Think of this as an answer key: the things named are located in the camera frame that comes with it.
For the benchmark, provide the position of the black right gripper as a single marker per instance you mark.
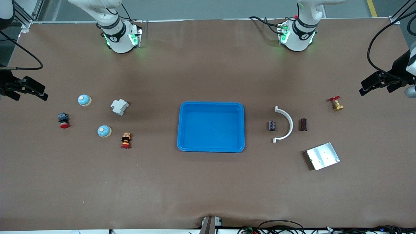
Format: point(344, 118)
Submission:
point(5, 80)

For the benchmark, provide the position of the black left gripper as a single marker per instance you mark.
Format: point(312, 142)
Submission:
point(398, 67)

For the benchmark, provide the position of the light blue call bell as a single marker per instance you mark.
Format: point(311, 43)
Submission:
point(104, 131)
point(84, 100)

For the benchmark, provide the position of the tall brown electrolytic capacitor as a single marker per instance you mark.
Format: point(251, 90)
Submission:
point(303, 124)

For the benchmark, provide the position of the short capacitor with white print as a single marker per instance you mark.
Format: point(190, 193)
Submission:
point(272, 125)

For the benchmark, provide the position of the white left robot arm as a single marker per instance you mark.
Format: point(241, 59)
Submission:
point(299, 35)

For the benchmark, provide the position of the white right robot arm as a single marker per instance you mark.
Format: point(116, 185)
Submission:
point(117, 35)

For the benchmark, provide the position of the blue plastic tray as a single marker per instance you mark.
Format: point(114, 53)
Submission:
point(211, 126)

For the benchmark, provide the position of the silver metal power supply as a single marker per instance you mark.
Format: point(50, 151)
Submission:
point(323, 156)

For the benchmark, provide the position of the white circuit breaker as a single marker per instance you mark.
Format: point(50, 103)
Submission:
point(119, 107)

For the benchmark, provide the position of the white curved pipe clamp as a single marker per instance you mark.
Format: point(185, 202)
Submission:
point(290, 125)

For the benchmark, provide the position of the red yellow emergency stop button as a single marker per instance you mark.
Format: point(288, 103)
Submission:
point(125, 140)

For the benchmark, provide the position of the red button black switch block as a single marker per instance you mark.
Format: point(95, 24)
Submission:
point(63, 121)

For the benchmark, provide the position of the aluminium frame post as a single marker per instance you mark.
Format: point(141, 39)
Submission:
point(395, 20)
point(22, 14)

